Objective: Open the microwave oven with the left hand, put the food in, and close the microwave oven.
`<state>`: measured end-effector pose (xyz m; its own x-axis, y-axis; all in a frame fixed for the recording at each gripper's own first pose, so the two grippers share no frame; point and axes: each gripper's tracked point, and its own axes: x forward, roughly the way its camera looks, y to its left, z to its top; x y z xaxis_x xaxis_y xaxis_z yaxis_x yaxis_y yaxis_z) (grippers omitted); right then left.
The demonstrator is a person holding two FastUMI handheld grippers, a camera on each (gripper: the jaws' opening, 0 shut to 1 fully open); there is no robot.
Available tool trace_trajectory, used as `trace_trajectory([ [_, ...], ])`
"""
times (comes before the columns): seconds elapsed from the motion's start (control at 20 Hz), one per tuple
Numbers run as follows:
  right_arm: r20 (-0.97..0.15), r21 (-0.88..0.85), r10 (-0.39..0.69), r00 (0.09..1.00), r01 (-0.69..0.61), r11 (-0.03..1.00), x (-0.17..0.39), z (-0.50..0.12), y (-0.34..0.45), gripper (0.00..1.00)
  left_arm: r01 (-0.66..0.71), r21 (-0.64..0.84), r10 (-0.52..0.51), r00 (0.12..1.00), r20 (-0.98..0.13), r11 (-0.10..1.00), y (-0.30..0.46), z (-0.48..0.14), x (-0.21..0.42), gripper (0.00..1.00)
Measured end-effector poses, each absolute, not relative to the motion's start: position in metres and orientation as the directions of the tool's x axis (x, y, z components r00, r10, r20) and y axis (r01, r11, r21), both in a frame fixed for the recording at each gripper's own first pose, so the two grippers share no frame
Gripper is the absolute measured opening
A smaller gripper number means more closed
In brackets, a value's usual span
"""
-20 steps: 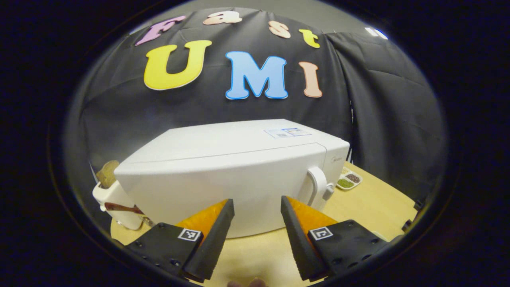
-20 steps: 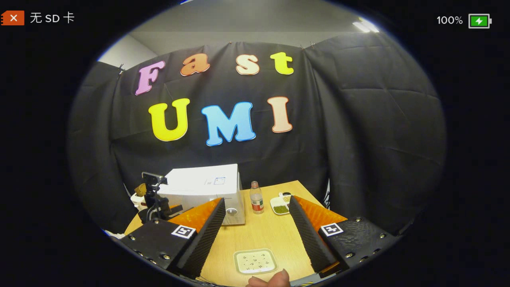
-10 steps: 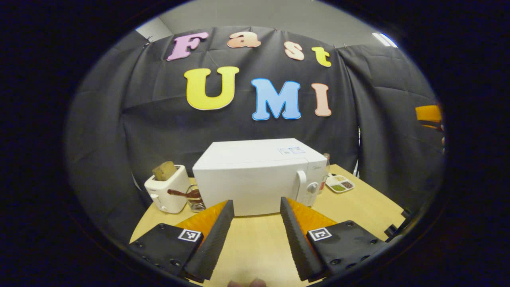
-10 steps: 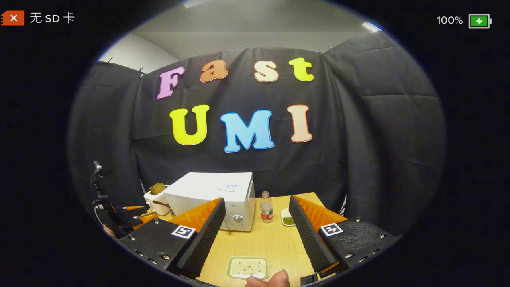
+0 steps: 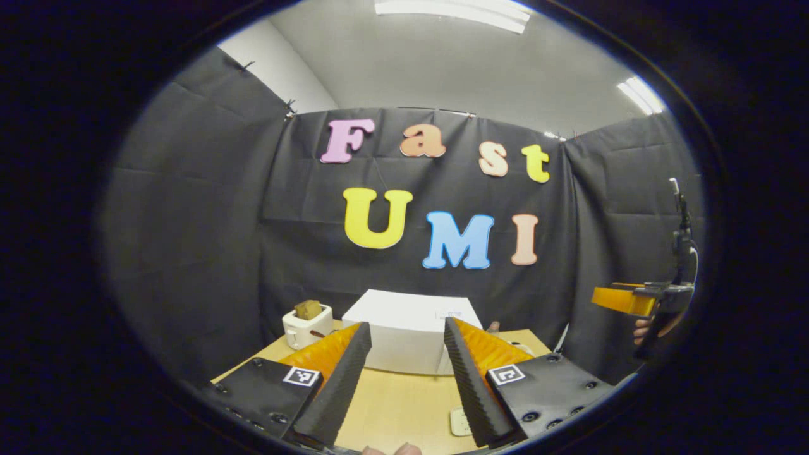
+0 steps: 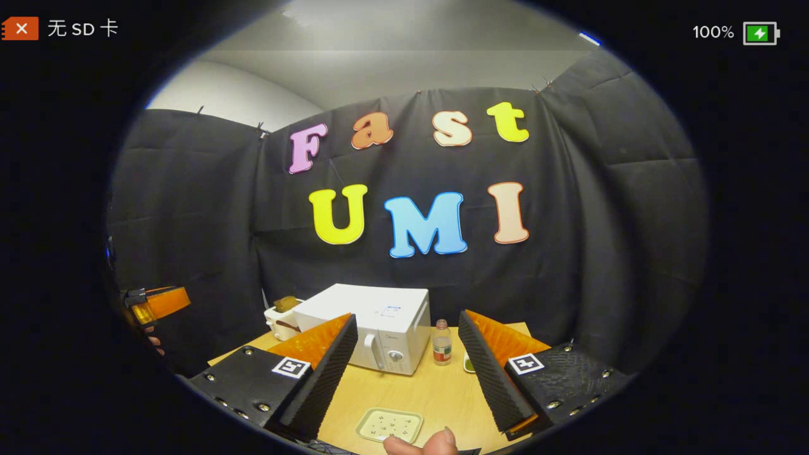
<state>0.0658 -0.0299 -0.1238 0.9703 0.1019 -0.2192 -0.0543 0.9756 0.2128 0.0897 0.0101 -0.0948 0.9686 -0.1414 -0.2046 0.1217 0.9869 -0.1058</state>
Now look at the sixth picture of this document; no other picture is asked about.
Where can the brown toast slice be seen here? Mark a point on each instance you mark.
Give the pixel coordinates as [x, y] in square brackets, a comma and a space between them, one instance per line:
[287, 304]

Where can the clear bottle with red label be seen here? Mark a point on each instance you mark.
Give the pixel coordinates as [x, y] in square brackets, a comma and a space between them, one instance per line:
[442, 344]

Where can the ceiling light panel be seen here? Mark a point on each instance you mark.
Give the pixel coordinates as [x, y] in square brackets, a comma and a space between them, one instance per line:
[589, 38]

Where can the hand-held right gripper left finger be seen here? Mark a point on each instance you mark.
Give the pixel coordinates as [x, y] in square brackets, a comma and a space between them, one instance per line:
[328, 373]

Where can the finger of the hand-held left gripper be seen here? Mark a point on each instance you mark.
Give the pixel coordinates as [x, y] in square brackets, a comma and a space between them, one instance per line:
[164, 303]

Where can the pale green rectangular plate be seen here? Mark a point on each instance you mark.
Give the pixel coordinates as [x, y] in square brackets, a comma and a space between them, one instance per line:
[389, 424]

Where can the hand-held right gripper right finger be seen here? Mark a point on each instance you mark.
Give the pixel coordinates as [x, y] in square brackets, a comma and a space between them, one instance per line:
[490, 373]

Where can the white divided dish of beans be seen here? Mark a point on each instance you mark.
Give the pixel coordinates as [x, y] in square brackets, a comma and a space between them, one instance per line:
[469, 363]

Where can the white microwave oven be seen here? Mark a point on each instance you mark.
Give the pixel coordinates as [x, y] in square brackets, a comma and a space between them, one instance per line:
[385, 316]

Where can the white toaster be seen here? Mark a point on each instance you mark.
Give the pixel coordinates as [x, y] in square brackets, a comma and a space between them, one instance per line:
[278, 328]

